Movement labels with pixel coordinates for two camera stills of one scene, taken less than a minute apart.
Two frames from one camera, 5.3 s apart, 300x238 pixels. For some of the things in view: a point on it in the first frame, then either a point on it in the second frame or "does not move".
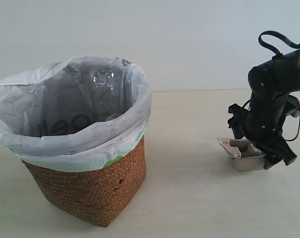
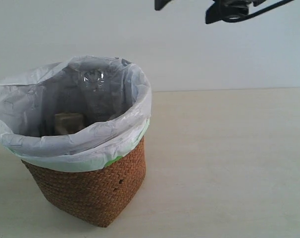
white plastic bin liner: [78, 114] does not move
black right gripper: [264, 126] → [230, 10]
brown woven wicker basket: [95, 196] does not move
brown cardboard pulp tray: [247, 156] → [68, 123]
